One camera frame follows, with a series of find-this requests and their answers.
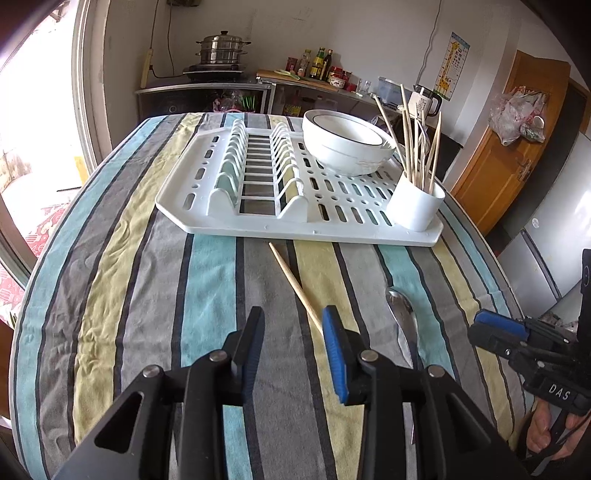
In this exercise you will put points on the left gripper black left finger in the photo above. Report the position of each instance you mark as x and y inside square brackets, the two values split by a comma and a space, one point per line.
[217, 379]

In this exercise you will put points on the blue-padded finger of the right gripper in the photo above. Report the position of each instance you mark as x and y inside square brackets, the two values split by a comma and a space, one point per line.
[502, 323]

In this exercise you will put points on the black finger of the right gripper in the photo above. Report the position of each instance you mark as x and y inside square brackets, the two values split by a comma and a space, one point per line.
[511, 345]

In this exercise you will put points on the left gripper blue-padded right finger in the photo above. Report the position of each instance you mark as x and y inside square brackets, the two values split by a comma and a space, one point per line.
[363, 377]

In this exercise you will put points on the metal fork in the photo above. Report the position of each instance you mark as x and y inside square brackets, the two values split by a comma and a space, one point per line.
[420, 105]

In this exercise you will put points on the metal kitchen shelf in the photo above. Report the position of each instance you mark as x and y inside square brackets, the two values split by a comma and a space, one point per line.
[202, 97]

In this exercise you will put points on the white refrigerator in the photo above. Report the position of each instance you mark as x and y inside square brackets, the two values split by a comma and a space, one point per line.
[544, 262]

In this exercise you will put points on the metal spoon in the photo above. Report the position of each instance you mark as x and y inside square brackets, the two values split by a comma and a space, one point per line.
[407, 337]

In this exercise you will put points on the striped tablecloth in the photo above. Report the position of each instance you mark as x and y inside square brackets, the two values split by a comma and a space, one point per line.
[120, 287]

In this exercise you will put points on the white utensil cup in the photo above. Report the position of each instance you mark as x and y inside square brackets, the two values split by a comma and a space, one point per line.
[413, 208]

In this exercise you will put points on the orange wooden door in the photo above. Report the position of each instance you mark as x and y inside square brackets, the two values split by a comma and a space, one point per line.
[496, 174]

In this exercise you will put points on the white plastic dish rack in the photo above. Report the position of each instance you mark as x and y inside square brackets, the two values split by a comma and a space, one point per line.
[262, 183]

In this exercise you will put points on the plastic bag on door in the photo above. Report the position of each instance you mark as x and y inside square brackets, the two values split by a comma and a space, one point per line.
[519, 115]

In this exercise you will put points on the large white bowl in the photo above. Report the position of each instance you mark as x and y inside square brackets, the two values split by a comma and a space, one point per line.
[344, 143]

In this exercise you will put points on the white electric kettle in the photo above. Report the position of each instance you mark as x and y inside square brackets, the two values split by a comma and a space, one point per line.
[434, 101]

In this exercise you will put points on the clear plastic container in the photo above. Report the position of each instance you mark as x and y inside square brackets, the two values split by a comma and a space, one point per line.
[389, 92]

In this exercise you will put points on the wooden cutting board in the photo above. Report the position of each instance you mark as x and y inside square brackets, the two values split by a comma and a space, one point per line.
[283, 76]

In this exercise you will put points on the induction cooktop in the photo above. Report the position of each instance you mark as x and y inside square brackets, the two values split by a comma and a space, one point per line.
[213, 73]

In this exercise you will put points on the dark sauce bottle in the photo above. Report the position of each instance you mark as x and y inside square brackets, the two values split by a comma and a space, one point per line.
[326, 66]

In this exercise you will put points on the stainless steel steamer pot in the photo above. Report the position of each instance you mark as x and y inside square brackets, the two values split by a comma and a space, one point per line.
[221, 49]

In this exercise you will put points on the giraffe wall poster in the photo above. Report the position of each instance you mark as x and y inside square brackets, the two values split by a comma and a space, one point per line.
[452, 66]

